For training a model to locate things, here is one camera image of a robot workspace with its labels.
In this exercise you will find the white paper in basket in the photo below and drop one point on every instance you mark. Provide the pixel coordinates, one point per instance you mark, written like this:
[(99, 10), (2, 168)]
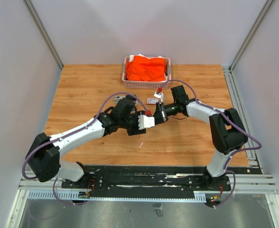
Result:
[(131, 57)]

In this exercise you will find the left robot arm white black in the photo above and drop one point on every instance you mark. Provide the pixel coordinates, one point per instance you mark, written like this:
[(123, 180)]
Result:
[(44, 155)]

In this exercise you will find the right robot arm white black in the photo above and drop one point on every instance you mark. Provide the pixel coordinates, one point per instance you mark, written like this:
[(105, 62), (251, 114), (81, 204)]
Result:
[(227, 131)]

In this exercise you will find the pink plastic basket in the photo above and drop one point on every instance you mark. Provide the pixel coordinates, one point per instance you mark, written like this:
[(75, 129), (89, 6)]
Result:
[(145, 84)]

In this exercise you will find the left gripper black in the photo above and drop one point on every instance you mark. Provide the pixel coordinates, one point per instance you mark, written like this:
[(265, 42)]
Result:
[(136, 131)]

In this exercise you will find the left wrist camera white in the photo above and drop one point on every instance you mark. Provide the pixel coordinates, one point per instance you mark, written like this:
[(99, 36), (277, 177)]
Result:
[(145, 122)]

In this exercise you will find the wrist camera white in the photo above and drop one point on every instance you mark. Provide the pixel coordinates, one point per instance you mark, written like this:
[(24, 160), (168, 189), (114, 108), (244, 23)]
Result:
[(145, 122), (159, 95)]

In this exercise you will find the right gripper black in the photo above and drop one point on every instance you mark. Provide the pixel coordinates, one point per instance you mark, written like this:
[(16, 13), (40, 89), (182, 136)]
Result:
[(160, 115)]

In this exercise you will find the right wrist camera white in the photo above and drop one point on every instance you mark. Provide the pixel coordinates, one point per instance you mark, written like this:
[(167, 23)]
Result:
[(159, 95)]

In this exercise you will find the black silver stapler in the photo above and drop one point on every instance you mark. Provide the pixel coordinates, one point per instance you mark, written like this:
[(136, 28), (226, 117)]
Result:
[(120, 97)]

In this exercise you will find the grey slotted cable duct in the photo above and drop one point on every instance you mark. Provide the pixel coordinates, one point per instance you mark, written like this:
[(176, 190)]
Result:
[(124, 194)]

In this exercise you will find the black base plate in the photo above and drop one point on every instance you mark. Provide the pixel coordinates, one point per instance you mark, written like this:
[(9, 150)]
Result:
[(161, 177)]

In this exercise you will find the orange cloth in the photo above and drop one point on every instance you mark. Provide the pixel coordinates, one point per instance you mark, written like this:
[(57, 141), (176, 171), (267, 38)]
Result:
[(143, 69)]

